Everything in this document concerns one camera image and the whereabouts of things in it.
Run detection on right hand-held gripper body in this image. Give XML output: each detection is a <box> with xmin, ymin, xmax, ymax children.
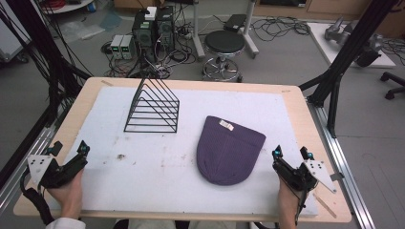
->
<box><xmin>272</xmin><ymin>156</ymin><xmax>338</xmax><ymax>195</ymax></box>

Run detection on clear plastic sheet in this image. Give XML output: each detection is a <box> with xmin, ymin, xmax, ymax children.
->
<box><xmin>59</xmin><ymin>11</ymin><xmax>123</xmax><ymax>42</ymax></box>

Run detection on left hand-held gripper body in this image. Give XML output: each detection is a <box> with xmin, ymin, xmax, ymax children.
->
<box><xmin>27</xmin><ymin>154</ymin><xmax>89</xmax><ymax>189</ymax></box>

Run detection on person's lap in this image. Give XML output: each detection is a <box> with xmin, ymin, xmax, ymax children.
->
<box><xmin>113</xmin><ymin>219</ymin><xmax>237</xmax><ymax>229</ymax></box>

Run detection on person's left hand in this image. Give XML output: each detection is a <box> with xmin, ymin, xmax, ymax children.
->
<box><xmin>47</xmin><ymin>167</ymin><xmax>86</xmax><ymax>221</ymax></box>

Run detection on thin black cable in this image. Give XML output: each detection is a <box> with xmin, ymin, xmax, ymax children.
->
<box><xmin>293</xmin><ymin>186</ymin><xmax>309</xmax><ymax>226</ymax></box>

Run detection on wooden strip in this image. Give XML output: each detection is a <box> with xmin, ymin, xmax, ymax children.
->
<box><xmin>312</xmin><ymin>192</ymin><xmax>337</xmax><ymax>219</ymax></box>

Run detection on aluminium rail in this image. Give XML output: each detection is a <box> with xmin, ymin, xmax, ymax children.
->
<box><xmin>0</xmin><ymin>126</ymin><xmax>59</xmax><ymax>218</ymax></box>
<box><xmin>306</xmin><ymin>100</ymin><xmax>377</xmax><ymax>229</ymax></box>

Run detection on black computer tower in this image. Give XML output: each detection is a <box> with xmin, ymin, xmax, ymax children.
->
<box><xmin>131</xmin><ymin>10</ymin><xmax>160</xmax><ymax>64</ymax></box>
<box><xmin>155</xmin><ymin>5</ymin><xmax>177</xmax><ymax>53</ymax></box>

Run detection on white box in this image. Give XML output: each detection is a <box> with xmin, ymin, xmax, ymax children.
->
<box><xmin>144</xmin><ymin>6</ymin><xmax>159</xmax><ymax>22</ymax></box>

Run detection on black wire rack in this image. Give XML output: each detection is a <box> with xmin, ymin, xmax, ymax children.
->
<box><xmin>123</xmin><ymin>74</ymin><xmax>181</xmax><ymax>135</ymax></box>

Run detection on black office chair base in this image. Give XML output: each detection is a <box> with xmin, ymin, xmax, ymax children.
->
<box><xmin>379</xmin><ymin>71</ymin><xmax>405</xmax><ymax>101</ymax></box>

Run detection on black sleeved cable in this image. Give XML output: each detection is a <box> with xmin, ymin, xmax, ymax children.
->
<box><xmin>19</xmin><ymin>171</ymin><xmax>55</xmax><ymax>226</ymax></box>

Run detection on purple knit beanie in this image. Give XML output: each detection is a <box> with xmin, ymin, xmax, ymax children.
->
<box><xmin>196</xmin><ymin>114</ymin><xmax>267</xmax><ymax>187</ymax></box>

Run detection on grey power supply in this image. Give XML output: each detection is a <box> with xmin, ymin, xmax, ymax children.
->
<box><xmin>120</xmin><ymin>34</ymin><xmax>137</xmax><ymax>60</ymax></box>
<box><xmin>110</xmin><ymin>34</ymin><xmax>124</xmax><ymax>60</ymax></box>

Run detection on person's white sleeve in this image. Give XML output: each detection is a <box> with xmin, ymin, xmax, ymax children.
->
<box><xmin>45</xmin><ymin>217</ymin><xmax>87</xmax><ymax>229</ymax></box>

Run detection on white foam mat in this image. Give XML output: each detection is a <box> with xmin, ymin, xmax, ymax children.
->
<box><xmin>50</xmin><ymin>85</ymin><xmax>320</xmax><ymax>218</ymax></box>

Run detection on black round stool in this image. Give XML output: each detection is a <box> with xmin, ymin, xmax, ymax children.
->
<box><xmin>202</xmin><ymin>30</ymin><xmax>246</xmax><ymax>83</ymax></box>

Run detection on white platform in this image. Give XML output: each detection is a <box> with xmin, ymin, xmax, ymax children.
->
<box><xmin>306</xmin><ymin>21</ymin><xmax>397</xmax><ymax>70</ymax></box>

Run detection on tangle of floor cables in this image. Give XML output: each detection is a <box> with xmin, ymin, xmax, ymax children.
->
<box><xmin>100</xmin><ymin>18</ymin><xmax>200</xmax><ymax>80</ymax></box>

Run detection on white round table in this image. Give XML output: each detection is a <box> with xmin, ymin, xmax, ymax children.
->
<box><xmin>40</xmin><ymin>0</ymin><xmax>96</xmax><ymax>15</ymax></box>

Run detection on white stand leg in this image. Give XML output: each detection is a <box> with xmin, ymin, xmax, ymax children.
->
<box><xmin>190</xmin><ymin>0</ymin><xmax>206</xmax><ymax>60</ymax></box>
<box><xmin>239</xmin><ymin>0</ymin><xmax>260</xmax><ymax>60</ymax></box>

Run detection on person's right hand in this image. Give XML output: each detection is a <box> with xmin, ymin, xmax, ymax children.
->
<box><xmin>276</xmin><ymin>175</ymin><xmax>303</xmax><ymax>215</ymax></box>

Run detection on black metal frame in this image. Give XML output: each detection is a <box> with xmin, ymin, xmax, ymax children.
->
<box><xmin>0</xmin><ymin>0</ymin><xmax>93</xmax><ymax>189</ymax></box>
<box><xmin>298</xmin><ymin>0</ymin><xmax>400</xmax><ymax>139</ymax></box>

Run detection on black flat box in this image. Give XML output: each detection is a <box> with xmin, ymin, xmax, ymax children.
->
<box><xmin>223</xmin><ymin>12</ymin><xmax>248</xmax><ymax>33</ymax></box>

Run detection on loose black cables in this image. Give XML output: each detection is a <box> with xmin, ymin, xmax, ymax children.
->
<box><xmin>250</xmin><ymin>14</ymin><xmax>312</xmax><ymax>43</ymax></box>

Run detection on white cart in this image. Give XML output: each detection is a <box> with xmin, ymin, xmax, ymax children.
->
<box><xmin>0</xmin><ymin>17</ymin><xmax>32</xmax><ymax>64</ymax></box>

